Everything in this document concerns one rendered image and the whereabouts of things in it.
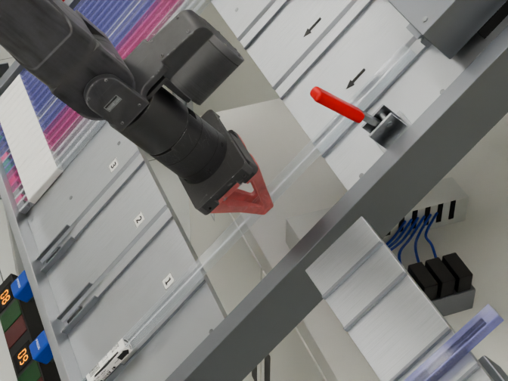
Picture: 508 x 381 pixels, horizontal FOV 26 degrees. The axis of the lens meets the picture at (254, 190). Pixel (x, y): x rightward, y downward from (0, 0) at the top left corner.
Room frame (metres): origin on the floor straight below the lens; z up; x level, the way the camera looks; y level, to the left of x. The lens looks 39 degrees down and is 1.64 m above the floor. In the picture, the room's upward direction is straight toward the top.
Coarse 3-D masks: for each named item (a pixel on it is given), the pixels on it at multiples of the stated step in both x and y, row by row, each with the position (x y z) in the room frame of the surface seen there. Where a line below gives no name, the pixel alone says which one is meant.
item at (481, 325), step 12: (480, 312) 0.59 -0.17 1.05; (492, 312) 0.59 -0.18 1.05; (468, 324) 0.59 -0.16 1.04; (480, 324) 0.58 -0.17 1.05; (492, 324) 0.58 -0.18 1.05; (456, 336) 0.58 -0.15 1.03; (468, 336) 0.58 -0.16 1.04; (480, 336) 0.58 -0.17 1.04; (444, 348) 0.58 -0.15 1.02; (456, 348) 0.57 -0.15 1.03; (468, 348) 0.57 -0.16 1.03; (432, 360) 0.57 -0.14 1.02; (444, 360) 0.57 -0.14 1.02; (456, 360) 0.57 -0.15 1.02; (420, 372) 0.57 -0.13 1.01; (432, 372) 0.56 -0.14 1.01; (444, 372) 0.57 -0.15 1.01
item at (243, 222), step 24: (408, 48) 0.92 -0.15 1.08; (384, 72) 0.91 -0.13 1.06; (360, 96) 0.90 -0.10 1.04; (336, 120) 0.89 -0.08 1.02; (312, 144) 0.89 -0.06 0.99; (288, 168) 0.88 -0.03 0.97; (240, 216) 0.86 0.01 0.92; (216, 240) 0.85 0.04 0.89; (168, 312) 0.82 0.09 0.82; (144, 336) 0.81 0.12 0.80
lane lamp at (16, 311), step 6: (12, 306) 0.99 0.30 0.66; (18, 306) 0.98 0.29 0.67; (6, 312) 0.99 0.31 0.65; (12, 312) 0.98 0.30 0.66; (18, 312) 0.97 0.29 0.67; (0, 318) 0.99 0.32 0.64; (6, 318) 0.98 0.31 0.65; (12, 318) 0.97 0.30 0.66; (6, 324) 0.97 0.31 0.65; (6, 330) 0.96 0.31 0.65
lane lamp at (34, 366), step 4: (32, 364) 0.89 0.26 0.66; (36, 364) 0.89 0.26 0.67; (28, 368) 0.89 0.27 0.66; (32, 368) 0.89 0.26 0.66; (36, 368) 0.88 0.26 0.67; (24, 372) 0.89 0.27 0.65; (28, 372) 0.88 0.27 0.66; (32, 372) 0.88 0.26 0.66; (36, 372) 0.88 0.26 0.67; (40, 372) 0.87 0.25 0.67; (20, 376) 0.88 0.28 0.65; (24, 376) 0.88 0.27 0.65; (28, 376) 0.88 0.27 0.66; (32, 376) 0.87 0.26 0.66; (36, 376) 0.87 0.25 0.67; (40, 376) 0.87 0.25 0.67; (20, 380) 0.88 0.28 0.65; (24, 380) 0.88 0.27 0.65; (28, 380) 0.87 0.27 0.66; (32, 380) 0.87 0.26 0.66; (36, 380) 0.87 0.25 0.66
